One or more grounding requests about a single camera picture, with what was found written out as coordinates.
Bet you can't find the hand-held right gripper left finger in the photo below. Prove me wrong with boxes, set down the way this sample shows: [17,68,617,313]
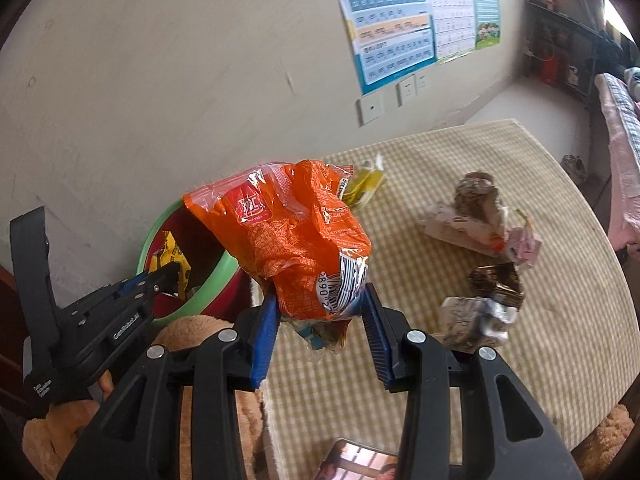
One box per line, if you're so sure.
[57,295,281,480]

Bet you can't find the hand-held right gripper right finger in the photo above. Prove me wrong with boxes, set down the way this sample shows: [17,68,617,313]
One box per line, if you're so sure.
[360,284,585,480]

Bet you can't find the white carton with pink print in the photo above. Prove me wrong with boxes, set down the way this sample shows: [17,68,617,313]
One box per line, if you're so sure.
[419,200,507,257]

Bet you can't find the shiny brown wrapper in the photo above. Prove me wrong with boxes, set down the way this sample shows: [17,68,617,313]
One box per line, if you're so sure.
[467,261,525,307]

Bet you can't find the dark metal shelf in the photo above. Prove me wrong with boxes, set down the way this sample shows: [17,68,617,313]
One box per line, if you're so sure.
[522,0,603,107]

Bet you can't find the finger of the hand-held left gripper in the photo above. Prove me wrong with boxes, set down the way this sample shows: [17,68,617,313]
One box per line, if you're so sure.
[117,269,162,298]
[144,262,183,307]

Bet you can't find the green rimmed red bin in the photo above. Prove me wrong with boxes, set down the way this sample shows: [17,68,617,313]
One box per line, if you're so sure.
[136,199,252,329]

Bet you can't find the red box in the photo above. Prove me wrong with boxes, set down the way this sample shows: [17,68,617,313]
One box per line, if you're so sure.
[539,55,559,87]

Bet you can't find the checked tablecloth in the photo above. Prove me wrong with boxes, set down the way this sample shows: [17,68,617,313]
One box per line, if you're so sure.
[250,120,632,467]

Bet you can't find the narrow green wall poster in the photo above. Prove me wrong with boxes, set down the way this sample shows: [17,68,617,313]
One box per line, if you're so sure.
[470,0,502,52]

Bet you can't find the large blue wall poster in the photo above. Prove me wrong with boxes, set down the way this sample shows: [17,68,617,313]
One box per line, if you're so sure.
[325,0,437,96]

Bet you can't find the crumpled pink paper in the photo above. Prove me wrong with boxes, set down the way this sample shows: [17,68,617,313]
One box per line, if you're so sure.
[504,212,544,267]

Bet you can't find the smartphone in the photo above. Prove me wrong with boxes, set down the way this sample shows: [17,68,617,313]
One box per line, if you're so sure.
[319,437,401,480]

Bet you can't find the yellow wrapper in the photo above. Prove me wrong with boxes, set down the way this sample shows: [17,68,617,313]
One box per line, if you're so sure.
[344,154,387,207]

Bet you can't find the clear blue plastic wrapper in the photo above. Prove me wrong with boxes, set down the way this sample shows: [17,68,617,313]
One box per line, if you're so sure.
[290,316,352,353]

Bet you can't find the pair of shoes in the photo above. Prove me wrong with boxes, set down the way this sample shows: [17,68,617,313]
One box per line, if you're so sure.
[560,155,589,187]

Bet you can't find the white grid wall poster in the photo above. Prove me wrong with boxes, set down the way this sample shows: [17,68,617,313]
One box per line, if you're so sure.
[422,0,477,65]

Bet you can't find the orange snack bag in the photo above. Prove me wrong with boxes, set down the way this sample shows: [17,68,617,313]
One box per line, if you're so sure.
[182,159,373,322]

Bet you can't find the dark wooden cabinet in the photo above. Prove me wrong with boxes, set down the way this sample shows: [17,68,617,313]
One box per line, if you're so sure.
[0,259,27,411]

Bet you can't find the yellow packet with black print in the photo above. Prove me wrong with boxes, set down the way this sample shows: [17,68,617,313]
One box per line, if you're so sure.
[152,229,194,302]

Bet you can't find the crumpled brown paper ball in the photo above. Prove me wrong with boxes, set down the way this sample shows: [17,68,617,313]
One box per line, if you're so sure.
[454,172,502,223]

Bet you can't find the bed with checked sheet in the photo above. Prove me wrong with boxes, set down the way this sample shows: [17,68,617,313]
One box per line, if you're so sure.
[594,67,640,257]

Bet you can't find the white wall plate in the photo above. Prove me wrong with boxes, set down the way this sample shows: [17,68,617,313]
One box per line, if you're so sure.
[356,95,385,127]

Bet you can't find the person's left hand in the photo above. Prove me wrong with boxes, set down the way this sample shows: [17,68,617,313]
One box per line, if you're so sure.
[95,372,117,405]

